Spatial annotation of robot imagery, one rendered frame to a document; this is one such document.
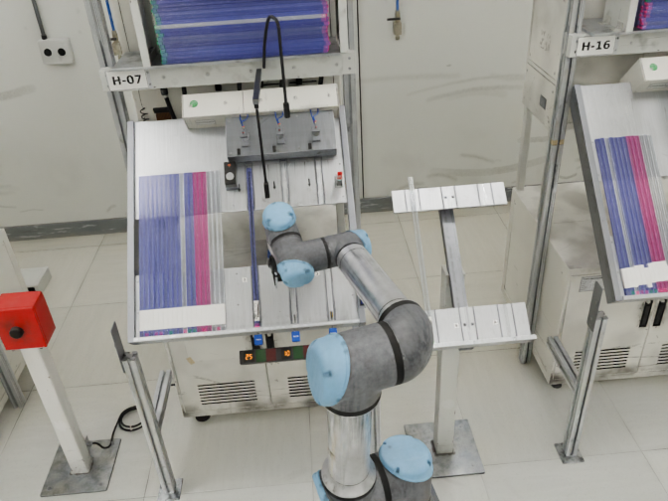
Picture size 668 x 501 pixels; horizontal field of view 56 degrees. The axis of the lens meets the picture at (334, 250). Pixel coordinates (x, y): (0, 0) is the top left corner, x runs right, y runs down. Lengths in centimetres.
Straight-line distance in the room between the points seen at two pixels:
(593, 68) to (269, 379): 161
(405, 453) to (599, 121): 128
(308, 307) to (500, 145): 228
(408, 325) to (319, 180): 96
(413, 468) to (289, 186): 97
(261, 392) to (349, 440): 128
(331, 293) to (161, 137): 75
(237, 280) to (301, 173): 40
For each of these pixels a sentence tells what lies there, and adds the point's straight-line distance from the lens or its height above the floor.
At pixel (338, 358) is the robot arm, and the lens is 105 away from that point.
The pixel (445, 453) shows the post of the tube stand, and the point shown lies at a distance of 244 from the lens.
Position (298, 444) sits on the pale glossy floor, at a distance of 249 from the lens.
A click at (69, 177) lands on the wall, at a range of 397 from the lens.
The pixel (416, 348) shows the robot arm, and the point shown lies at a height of 117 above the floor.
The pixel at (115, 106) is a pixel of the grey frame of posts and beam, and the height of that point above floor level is 125.
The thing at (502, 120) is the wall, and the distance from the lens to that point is 383.
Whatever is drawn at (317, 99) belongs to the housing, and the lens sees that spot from 200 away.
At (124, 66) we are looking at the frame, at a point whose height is 139.
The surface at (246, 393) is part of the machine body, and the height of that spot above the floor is 17.
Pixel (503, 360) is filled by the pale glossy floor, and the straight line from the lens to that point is 284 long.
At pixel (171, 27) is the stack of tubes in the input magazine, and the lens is 196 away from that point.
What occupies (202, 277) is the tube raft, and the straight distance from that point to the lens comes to 191.
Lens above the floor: 189
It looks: 32 degrees down
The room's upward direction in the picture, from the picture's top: 4 degrees counter-clockwise
